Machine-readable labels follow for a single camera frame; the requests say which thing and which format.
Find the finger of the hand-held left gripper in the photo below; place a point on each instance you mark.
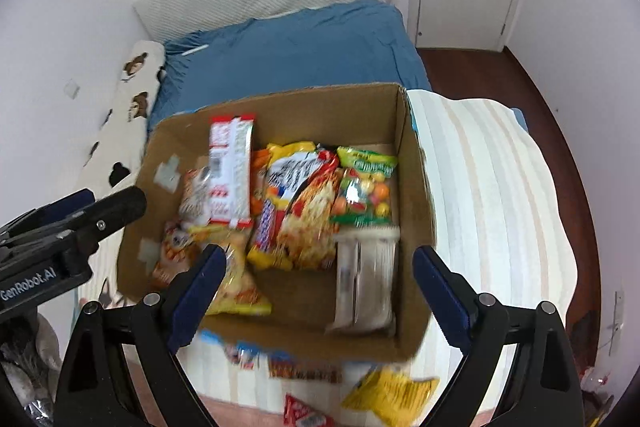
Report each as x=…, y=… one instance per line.
x=65, y=207
x=115, y=212

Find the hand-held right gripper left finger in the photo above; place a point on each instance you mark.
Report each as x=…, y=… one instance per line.
x=200, y=292

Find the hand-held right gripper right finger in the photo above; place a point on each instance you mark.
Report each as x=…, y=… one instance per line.
x=442, y=297

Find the yellow bread snack packet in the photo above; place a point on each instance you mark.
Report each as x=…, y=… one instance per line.
x=240, y=287

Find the brown snack packet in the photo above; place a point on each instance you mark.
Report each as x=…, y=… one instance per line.
x=172, y=257

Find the clear snack pack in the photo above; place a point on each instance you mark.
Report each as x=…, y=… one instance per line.
x=365, y=287

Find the orange snack packet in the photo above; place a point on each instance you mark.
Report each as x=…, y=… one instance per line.
x=257, y=187

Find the long white red packet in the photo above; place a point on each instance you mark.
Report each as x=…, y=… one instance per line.
x=230, y=172

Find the yellow instant noodle packet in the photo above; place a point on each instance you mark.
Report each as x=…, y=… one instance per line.
x=310, y=222

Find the green candy packet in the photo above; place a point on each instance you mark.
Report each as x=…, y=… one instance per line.
x=362, y=192

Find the printed cardboard box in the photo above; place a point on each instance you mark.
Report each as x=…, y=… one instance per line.
x=320, y=117

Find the bear print long pillow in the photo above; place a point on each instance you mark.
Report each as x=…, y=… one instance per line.
x=130, y=107

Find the yellow crinkled snack packet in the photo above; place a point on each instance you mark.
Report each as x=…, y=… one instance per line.
x=390, y=394

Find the cat print blanket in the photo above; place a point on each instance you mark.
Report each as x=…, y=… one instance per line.
x=480, y=187

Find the red triangular snack packet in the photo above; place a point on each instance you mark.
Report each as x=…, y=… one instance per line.
x=302, y=414

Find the white power outlet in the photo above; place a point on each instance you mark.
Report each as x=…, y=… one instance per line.
x=619, y=307

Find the white pen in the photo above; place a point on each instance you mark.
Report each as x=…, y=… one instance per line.
x=195, y=50

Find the blue bed sheet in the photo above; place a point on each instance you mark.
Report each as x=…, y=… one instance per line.
x=300, y=47

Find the white wall socket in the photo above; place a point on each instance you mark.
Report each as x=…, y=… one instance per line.
x=73, y=88

